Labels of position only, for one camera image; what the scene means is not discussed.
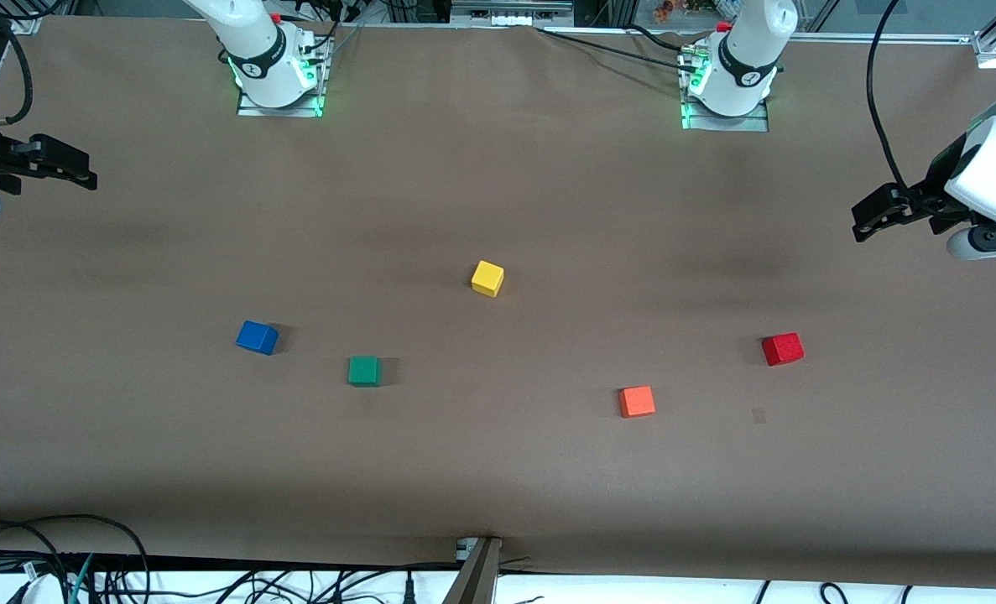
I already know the red wooden block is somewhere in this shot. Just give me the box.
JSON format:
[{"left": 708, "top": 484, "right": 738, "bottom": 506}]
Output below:
[{"left": 761, "top": 332, "right": 805, "bottom": 367}]

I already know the blue wooden block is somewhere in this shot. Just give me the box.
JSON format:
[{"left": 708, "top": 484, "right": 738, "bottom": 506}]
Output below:
[{"left": 236, "top": 320, "right": 279, "bottom": 356}]

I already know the orange wooden block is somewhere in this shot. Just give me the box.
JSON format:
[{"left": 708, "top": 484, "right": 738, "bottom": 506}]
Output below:
[{"left": 619, "top": 385, "right": 657, "bottom": 419}]

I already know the yellow wooden block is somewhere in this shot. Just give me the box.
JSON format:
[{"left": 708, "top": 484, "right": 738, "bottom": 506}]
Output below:
[{"left": 471, "top": 260, "right": 505, "bottom": 298}]

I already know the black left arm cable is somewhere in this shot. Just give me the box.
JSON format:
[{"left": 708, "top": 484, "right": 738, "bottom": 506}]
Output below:
[{"left": 865, "top": 0, "right": 910, "bottom": 192}]

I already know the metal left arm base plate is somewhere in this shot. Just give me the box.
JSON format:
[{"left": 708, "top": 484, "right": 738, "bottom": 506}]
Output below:
[{"left": 680, "top": 49, "right": 772, "bottom": 133}]

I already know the black base power cable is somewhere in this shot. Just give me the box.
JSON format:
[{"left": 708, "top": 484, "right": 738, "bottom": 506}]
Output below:
[{"left": 538, "top": 23, "right": 704, "bottom": 71}]

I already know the black looped floor cable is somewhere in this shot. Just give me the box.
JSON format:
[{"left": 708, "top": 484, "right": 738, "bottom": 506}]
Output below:
[{"left": 0, "top": 513, "right": 153, "bottom": 604}]

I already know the teal floor cable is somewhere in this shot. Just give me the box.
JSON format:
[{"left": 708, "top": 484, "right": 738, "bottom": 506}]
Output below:
[{"left": 66, "top": 554, "right": 96, "bottom": 604}]

